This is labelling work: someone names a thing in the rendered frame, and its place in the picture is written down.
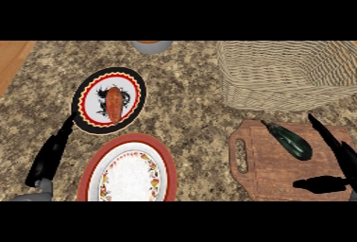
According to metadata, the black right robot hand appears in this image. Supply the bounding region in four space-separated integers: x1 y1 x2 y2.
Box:
291 112 357 195

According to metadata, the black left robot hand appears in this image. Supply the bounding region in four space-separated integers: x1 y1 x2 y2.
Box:
23 112 78 188

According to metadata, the dark green eggplant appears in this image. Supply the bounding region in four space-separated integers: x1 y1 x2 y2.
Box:
259 119 314 162

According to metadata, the brown wooden cutting board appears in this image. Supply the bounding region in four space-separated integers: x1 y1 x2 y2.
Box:
226 118 357 202

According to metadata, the pale wicker basket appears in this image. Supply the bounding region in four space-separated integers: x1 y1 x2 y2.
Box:
216 41 357 112

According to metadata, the red rimmed floral plate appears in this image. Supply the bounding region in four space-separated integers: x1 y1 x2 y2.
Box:
75 132 178 202

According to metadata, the black rimmed patterned plate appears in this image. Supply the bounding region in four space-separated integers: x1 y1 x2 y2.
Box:
70 66 147 136

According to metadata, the grey cup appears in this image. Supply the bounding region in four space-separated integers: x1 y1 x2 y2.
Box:
129 41 173 56

